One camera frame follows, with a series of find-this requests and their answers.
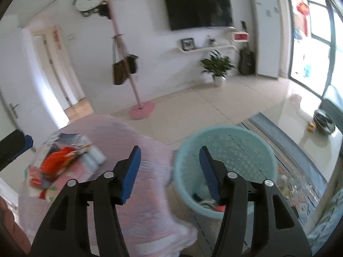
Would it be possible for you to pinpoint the pink patterned tablecloth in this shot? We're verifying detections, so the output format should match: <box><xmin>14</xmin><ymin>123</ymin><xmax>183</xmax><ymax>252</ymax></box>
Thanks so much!
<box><xmin>17</xmin><ymin>115</ymin><xmax>199</xmax><ymax>257</ymax></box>

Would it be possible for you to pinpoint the brown handbag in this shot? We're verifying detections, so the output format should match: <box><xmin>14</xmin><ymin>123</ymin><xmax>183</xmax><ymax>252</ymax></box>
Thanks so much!
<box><xmin>113</xmin><ymin>59</ymin><xmax>128</xmax><ymax>85</ymax></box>

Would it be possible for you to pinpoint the grey and white packet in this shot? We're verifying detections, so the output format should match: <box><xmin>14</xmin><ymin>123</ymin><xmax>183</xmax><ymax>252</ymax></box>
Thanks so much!
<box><xmin>44</xmin><ymin>132</ymin><xmax>90</xmax><ymax>153</ymax></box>

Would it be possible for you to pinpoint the green potted plant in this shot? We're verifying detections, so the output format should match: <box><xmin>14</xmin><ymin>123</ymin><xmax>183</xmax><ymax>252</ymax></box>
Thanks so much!
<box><xmin>200</xmin><ymin>49</ymin><xmax>236</xmax><ymax>87</ymax></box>

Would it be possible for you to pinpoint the grey sofa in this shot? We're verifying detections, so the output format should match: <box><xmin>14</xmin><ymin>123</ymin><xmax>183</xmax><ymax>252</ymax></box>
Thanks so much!
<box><xmin>322</xmin><ymin>84</ymin><xmax>343</xmax><ymax>113</ymax></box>

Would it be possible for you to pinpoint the white door with handle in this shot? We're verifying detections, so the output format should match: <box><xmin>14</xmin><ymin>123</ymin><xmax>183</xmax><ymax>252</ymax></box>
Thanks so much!
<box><xmin>0</xmin><ymin>29</ymin><xmax>27</xmax><ymax>142</ymax></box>

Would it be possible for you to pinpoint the dark handbag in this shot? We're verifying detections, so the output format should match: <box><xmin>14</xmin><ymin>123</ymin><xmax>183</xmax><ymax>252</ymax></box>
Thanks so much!
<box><xmin>126</xmin><ymin>54</ymin><xmax>139</xmax><ymax>75</ymax></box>

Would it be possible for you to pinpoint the white small bottle pack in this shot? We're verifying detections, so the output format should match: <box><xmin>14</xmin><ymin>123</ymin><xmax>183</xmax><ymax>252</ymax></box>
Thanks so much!
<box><xmin>78</xmin><ymin>145</ymin><xmax>105</xmax><ymax>172</ymax></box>

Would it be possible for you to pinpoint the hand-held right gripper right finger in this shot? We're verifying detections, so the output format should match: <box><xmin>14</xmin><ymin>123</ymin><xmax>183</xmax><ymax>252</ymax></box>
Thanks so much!
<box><xmin>199</xmin><ymin>146</ymin><xmax>313</xmax><ymax>257</ymax></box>

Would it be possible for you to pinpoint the black guitar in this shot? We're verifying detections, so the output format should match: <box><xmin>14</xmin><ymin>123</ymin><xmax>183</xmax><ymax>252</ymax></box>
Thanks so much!
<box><xmin>238</xmin><ymin>20</ymin><xmax>255</xmax><ymax>75</ymax></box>

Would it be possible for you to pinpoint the black photo frame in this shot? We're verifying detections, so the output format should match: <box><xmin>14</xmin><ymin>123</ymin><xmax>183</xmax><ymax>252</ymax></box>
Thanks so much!
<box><xmin>181</xmin><ymin>38</ymin><xmax>195</xmax><ymax>51</ymax></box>

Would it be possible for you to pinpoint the white hallway door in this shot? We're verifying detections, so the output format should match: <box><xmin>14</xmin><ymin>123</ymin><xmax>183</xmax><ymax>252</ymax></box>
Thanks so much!
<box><xmin>40</xmin><ymin>35</ymin><xmax>73</xmax><ymax>108</ymax></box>

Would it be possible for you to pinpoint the dark round bowl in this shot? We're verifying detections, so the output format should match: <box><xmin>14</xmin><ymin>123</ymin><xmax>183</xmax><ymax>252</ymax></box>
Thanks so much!
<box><xmin>313</xmin><ymin>109</ymin><xmax>336</xmax><ymax>134</ymax></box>

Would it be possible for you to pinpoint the black hat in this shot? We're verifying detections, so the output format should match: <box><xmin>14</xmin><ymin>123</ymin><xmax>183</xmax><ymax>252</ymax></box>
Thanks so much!
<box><xmin>98</xmin><ymin>1</ymin><xmax>111</xmax><ymax>19</ymax></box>

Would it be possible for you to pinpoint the light blue plastic basket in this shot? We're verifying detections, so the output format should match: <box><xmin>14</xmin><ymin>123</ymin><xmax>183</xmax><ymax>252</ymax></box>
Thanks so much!
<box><xmin>173</xmin><ymin>125</ymin><xmax>278</xmax><ymax>219</ymax></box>

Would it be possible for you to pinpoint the pink coat rack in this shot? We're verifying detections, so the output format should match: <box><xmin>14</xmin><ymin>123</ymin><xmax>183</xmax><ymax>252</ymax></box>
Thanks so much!
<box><xmin>100</xmin><ymin>0</ymin><xmax>156</xmax><ymax>120</ymax></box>

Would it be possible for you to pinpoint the glass coffee table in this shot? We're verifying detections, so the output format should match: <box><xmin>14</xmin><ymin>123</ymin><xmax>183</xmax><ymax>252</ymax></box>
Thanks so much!
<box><xmin>241</xmin><ymin>94</ymin><xmax>343</xmax><ymax>184</ymax></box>

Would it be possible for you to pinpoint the low white wall shelf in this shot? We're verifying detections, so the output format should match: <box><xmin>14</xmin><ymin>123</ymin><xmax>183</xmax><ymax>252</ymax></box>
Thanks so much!
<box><xmin>173</xmin><ymin>44</ymin><xmax>239</xmax><ymax>55</ymax></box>

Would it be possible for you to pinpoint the red knot hanging ornament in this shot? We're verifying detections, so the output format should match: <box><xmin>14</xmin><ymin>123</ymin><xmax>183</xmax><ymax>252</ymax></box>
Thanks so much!
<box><xmin>295</xmin><ymin>0</ymin><xmax>311</xmax><ymax>39</ymax></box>

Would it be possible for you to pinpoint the red and white box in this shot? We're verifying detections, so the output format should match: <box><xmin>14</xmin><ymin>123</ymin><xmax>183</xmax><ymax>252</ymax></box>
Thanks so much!
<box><xmin>232</xmin><ymin>31</ymin><xmax>250</xmax><ymax>43</ymax></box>

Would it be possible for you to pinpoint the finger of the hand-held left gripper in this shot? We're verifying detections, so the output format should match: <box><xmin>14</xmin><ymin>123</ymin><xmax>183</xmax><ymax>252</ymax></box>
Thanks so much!
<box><xmin>0</xmin><ymin>129</ymin><xmax>34</xmax><ymax>172</ymax></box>

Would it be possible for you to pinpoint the sliding glass door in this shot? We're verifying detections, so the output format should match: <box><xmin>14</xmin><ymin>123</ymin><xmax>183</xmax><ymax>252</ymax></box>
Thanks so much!
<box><xmin>284</xmin><ymin>0</ymin><xmax>343</xmax><ymax>97</ymax></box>

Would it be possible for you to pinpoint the small red hallway ornament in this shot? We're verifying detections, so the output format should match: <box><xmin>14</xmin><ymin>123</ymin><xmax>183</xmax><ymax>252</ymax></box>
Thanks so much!
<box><xmin>54</xmin><ymin>29</ymin><xmax>63</xmax><ymax>50</ymax></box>

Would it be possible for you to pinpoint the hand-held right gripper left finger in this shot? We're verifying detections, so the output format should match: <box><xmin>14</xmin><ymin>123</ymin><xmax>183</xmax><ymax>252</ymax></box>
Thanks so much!
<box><xmin>28</xmin><ymin>146</ymin><xmax>141</xmax><ymax>257</ymax></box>

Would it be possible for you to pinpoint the colourful wrapper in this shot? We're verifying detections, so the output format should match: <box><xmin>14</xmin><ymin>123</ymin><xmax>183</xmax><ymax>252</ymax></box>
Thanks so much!
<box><xmin>25</xmin><ymin>166</ymin><xmax>62</xmax><ymax>201</ymax></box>

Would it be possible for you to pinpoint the blue patterned sofa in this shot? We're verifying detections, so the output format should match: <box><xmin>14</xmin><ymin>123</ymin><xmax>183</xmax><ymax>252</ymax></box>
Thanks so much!
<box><xmin>305</xmin><ymin>187</ymin><xmax>343</xmax><ymax>249</ymax></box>

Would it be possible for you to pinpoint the black wall television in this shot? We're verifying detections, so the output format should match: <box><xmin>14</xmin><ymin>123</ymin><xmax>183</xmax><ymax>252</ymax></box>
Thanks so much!
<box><xmin>163</xmin><ymin>0</ymin><xmax>234</xmax><ymax>31</ymax></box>

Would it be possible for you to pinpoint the white standing air conditioner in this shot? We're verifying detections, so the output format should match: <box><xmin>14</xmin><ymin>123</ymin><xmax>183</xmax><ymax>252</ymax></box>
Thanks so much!
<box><xmin>251</xmin><ymin>0</ymin><xmax>282</xmax><ymax>79</ymax></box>

